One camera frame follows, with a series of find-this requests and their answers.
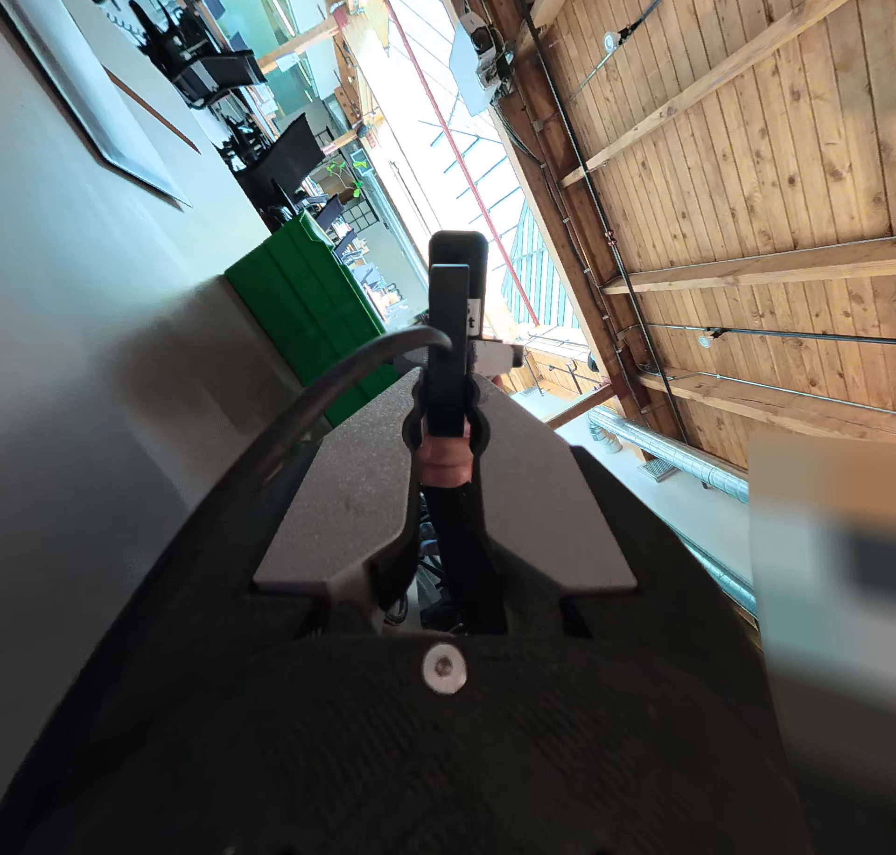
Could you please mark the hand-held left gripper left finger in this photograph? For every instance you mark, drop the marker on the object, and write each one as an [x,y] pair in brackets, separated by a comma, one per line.
[336,512]

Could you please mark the silver ventilation duct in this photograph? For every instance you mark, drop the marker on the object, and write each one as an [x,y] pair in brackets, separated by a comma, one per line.
[665,449]

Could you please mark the silver foil pouch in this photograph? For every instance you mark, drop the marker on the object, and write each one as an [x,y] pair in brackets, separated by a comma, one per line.
[91,92]

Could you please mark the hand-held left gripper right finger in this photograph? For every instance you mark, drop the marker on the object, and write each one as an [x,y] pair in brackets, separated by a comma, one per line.
[553,519]

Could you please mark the white ceiling camera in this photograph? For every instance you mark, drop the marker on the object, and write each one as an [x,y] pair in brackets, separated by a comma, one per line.
[476,64]

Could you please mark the black office chair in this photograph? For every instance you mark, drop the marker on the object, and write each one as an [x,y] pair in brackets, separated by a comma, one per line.
[203,64]
[287,162]

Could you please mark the green plastic bin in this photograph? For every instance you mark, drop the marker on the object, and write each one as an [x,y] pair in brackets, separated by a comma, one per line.
[301,295]

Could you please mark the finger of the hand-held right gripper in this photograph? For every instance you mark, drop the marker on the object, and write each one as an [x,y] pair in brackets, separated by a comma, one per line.
[500,356]

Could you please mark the person's right forearm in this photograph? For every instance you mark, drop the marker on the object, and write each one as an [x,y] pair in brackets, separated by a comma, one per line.
[462,561]

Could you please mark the person's right hand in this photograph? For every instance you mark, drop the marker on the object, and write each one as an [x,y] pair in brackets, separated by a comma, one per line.
[444,463]

